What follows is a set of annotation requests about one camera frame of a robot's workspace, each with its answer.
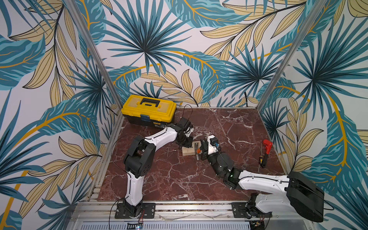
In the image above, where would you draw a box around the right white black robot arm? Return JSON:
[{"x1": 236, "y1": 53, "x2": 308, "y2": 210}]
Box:
[{"x1": 199, "y1": 135, "x2": 324, "y2": 223}]

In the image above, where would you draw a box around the aluminium front frame rail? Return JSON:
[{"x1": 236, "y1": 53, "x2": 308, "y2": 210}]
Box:
[{"x1": 67, "y1": 200, "x2": 317, "y2": 222}]

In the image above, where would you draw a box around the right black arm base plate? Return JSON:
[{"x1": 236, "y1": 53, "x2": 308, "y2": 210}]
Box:
[{"x1": 231, "y1": 202, "x2": 272, "y2": 219}]

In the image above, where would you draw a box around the yellow black plastic toolbox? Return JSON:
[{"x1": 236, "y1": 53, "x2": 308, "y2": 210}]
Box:
[{"x1": 121, "y1": 95, "x2": 176, "y2": 128}]

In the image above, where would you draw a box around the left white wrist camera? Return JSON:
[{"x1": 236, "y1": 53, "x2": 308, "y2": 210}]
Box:
[{"x1": 178, "y1": 117, "x2": 194, "y2": 137}]

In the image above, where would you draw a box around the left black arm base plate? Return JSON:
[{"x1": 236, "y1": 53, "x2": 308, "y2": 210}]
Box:
[{"x1": 114, "y1": 202, "x2": 156, "y2": 219}]

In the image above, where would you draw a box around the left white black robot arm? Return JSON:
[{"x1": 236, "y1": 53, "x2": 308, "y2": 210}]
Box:
[{"x1": 123, "y1": 117, "x2": 194, "y2": 217}]

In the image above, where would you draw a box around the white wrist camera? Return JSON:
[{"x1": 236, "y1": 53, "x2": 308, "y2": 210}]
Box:
[
  {"x1": 178, "y1": 117, "x2": 194, "y2": 137},
  {"x1": 207, "y1": 135, "x2": 219, "y2": 155}
]

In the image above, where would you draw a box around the red pipe wrench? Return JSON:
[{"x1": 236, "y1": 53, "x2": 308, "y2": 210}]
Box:
[{"x1": 262, "y1": 140, "x2": 273, "y2": 163}]

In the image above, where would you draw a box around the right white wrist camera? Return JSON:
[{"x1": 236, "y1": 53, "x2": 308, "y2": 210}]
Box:
[{"x1": 207, "y1": 135, "x2": 219, "y2": 155}]

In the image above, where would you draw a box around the orange black claw hammer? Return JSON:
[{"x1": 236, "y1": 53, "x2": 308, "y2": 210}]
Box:
[{"x1": 194, "y1": 141, "x2": 201, "y2": 161}]

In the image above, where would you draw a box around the light wooden board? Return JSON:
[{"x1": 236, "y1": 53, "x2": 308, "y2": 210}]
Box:
[{"x1": 182, "y1": 141, "x2": 195, "y2": 156}]

